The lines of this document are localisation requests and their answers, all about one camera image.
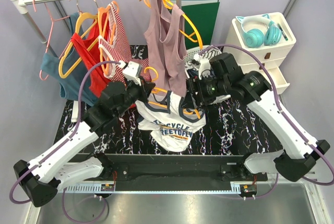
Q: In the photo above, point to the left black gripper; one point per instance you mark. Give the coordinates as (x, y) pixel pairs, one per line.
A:
(145, 89)

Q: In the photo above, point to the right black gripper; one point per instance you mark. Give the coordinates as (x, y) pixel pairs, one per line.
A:
(191, 100)

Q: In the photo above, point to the yellow-orange plastic hanger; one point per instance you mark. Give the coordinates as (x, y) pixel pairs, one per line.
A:
(165, 101)

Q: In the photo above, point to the white printed tank top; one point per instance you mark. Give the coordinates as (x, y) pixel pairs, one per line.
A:
(171, 134)

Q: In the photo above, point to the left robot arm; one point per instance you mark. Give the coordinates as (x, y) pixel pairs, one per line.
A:
(42, 178)

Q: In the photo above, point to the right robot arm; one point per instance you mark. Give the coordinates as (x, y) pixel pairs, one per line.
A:
(221, 76)

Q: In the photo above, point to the red white striped tank top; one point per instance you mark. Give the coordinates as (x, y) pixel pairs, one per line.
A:
(123, 51)

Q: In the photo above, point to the mauve tank top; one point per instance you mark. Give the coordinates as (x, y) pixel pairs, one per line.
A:
(166, 47)

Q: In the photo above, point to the teal blue tank top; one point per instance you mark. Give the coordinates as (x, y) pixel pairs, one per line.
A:
(69, 87)

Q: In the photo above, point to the navy blue garment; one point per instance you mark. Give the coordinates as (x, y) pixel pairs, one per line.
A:
(193, 73)

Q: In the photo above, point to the striped white garment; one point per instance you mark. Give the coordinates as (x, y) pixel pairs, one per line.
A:
(191, 52)

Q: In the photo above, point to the white laundry basket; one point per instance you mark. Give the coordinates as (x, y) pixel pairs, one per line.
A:
(198, 65)

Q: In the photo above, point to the white power strip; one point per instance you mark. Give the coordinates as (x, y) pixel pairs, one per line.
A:
(75, 112)

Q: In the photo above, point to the black base bar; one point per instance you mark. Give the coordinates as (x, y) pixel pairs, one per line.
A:
(177, 173)

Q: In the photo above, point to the white drawer unit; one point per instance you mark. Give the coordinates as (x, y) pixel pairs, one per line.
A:
(271, 56)

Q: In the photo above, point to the green folder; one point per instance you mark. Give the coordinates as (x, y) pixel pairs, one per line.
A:
(203, 14)

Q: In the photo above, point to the teal cat-ear headphones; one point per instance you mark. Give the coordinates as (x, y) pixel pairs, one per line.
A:
(255, 38)

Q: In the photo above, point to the teal pen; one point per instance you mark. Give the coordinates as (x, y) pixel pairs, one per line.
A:
(282, 32)

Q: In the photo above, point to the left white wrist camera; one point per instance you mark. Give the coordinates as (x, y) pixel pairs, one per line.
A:
(132, 72)

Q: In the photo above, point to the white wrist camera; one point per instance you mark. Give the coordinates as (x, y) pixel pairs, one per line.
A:
(132, 72)
(203, 65)

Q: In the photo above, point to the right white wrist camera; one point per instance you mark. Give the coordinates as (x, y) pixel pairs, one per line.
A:
(203, 65)

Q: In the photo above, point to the pink wire hanger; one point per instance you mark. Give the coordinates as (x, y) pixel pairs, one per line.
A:
(53, 20)

